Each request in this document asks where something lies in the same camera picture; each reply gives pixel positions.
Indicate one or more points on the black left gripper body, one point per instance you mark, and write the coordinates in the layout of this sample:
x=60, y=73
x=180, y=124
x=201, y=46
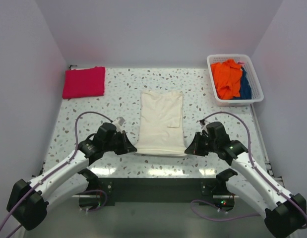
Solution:
x=115, y=144

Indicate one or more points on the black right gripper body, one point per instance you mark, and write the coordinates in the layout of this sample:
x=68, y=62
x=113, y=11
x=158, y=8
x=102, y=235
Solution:
x=207, y=145

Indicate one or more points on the cream white t-shirt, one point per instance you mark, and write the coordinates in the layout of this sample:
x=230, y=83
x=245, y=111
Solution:
x=161, y=125

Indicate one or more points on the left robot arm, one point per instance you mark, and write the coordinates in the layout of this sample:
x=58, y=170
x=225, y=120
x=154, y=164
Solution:
x=29, y=201

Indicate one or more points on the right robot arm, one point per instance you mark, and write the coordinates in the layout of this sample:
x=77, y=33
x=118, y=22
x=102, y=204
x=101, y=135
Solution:
x=282, y=211

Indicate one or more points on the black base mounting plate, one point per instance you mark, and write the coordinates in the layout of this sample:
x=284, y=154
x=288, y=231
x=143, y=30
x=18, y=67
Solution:
x=156, y=190

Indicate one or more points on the blue t-shirt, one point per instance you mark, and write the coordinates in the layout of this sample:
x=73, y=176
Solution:
x=245, y=89

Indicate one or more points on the white plastic laundry basket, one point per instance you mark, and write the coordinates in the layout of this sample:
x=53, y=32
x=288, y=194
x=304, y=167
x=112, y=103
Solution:
x=257, y=94

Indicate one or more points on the folded red t-shirt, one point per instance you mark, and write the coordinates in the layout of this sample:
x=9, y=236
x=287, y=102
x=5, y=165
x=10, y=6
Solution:
x=81, y=83

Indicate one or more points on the orange t-shirt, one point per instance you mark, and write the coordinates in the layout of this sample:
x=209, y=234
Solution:
x=227, y=79

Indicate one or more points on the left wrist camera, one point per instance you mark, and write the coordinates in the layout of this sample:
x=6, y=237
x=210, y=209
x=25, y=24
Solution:
x=119, y=121

